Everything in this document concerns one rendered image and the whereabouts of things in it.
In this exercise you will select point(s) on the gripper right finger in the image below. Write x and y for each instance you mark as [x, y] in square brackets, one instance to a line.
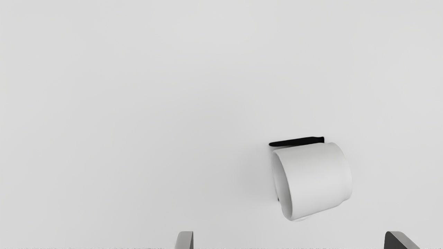
[398, 242]

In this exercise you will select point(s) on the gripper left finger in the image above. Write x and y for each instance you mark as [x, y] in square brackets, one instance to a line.
[185, 241]

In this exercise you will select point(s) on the white mug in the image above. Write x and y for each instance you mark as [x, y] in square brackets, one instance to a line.
[316, 178]

